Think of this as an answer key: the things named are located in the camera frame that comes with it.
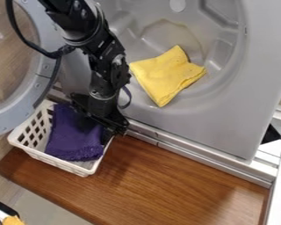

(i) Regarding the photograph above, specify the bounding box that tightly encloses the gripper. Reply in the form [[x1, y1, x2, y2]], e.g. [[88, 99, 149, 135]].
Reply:
[[69, 89, 130, 146]]

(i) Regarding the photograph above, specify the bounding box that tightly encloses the purple cloth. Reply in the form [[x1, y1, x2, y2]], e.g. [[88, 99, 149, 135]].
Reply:
[[43, 102, 108, 163]]

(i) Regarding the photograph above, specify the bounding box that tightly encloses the white basket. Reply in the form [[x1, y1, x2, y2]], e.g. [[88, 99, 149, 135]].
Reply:
[[6, 98, 115, 178]]

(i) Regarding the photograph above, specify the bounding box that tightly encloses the yellow cloth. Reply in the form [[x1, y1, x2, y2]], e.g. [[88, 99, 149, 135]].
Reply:
[[128, 44, 208, 108]]

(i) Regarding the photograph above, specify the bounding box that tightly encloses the washing machine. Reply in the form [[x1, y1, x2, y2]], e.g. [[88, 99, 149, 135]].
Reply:
[[0, 0, 281, 162]]

